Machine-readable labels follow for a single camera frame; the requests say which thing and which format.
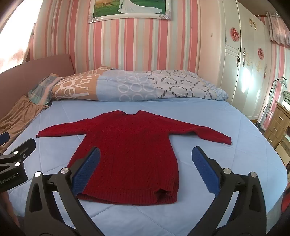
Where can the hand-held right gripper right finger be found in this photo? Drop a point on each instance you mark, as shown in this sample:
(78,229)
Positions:
(205,168)

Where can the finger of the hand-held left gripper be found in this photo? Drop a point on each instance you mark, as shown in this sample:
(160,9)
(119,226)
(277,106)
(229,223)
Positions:
(4,138)
(25,147)

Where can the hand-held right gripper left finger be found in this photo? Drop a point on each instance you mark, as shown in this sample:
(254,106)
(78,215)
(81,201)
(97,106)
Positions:
(87,169)

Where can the red knitted sweater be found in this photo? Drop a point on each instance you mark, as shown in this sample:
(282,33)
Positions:
(126,158)

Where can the brown cloth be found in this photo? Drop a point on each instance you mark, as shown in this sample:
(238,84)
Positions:
(20,115)

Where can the bed with light blue sheet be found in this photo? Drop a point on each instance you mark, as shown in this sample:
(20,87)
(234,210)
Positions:
(237,154)

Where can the plaid pillow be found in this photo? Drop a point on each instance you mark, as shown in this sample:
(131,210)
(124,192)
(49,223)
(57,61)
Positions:
(43,88)

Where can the pink headboard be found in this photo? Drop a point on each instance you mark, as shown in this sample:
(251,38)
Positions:
(34,68)

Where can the cardboard box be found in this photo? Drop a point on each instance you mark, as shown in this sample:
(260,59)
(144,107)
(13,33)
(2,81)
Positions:
(284,149)

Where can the wooden drawer cabinet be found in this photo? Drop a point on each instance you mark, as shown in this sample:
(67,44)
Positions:
(278,122)

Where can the red object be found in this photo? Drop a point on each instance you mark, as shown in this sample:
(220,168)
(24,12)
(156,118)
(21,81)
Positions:
(286,204)

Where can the bright window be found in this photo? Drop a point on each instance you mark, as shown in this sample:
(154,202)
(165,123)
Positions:
(13,45)

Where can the blue patterned pillow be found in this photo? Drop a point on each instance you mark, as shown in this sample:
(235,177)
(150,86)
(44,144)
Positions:
(136,86)

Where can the white wardrobe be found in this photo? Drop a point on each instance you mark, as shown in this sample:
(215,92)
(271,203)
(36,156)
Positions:
(244,79)

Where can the desk lamp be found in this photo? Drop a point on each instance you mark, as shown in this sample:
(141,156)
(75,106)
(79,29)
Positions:
(282,79)

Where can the pink patterned curtain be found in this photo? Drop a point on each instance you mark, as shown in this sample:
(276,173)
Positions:
(279,29)

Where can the white framed wall picture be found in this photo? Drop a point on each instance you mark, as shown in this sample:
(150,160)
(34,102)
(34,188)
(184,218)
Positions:
(136,6)

